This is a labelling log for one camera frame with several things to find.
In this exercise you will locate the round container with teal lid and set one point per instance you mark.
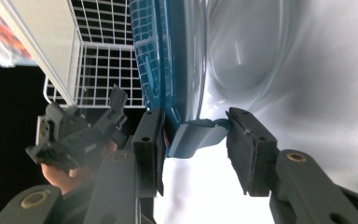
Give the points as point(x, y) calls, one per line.
point(174, 62)

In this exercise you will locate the clear rectangular container blue seal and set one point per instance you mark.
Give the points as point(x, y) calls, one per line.
point(3, 37)

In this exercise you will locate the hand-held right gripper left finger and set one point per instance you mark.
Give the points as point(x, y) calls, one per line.
point(147, 155)

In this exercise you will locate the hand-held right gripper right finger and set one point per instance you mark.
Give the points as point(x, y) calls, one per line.
point(251, 155)

